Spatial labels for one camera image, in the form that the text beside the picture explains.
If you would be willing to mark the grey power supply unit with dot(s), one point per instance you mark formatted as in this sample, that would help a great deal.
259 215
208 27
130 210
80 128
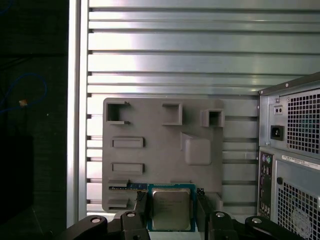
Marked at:
285 120

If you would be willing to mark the grey parts rack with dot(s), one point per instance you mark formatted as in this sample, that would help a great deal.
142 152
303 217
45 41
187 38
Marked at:
160 150

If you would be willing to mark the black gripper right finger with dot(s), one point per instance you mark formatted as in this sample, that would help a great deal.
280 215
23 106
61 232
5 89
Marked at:
205 225

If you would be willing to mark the black PC case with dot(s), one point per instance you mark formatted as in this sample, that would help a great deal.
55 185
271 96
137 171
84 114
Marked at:
290 170

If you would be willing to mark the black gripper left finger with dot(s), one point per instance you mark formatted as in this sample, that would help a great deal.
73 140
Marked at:
140 225

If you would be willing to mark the CPU with silver top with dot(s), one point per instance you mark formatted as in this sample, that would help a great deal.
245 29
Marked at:
170 207

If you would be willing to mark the RAM stick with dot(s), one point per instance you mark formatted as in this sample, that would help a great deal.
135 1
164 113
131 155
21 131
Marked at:
136 186

